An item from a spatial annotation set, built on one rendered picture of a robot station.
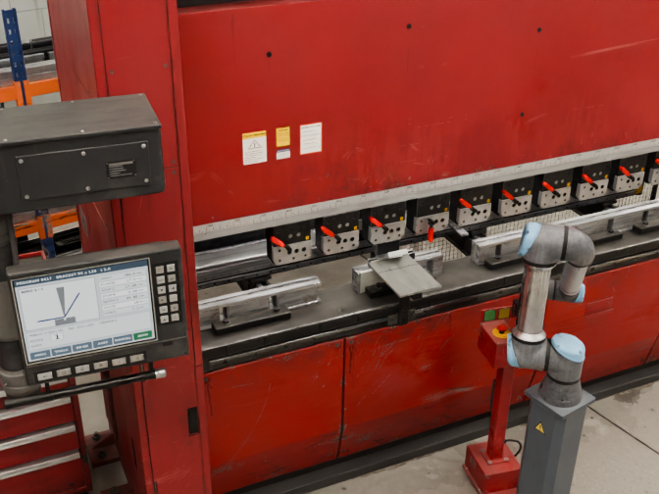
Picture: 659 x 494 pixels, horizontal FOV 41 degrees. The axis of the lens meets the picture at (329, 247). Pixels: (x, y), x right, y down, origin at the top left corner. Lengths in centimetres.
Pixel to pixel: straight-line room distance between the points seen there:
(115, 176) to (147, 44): 47
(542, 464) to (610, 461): 92
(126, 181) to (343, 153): 111
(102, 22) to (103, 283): 72
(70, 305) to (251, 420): 128
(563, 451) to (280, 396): 108
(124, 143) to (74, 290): 42
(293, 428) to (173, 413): 61
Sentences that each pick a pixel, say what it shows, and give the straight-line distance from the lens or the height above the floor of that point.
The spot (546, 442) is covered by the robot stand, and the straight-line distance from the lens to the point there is 333.
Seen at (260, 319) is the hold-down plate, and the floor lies 90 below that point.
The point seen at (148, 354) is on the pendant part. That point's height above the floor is 127.
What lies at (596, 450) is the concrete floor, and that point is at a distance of 431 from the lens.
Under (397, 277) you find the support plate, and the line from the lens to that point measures 342.
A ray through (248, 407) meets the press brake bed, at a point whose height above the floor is 56.
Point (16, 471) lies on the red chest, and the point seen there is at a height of 34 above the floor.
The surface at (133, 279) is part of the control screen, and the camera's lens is 243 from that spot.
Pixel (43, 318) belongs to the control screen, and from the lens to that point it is 246.
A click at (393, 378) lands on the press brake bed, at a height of 50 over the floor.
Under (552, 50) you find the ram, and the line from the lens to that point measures 356.
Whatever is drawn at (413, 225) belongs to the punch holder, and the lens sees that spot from 352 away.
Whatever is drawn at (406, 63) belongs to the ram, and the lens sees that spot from 320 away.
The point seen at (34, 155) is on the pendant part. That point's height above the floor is 190.
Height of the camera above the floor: 276
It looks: 29 degrees down
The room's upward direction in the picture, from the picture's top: 1 degrees clockwise
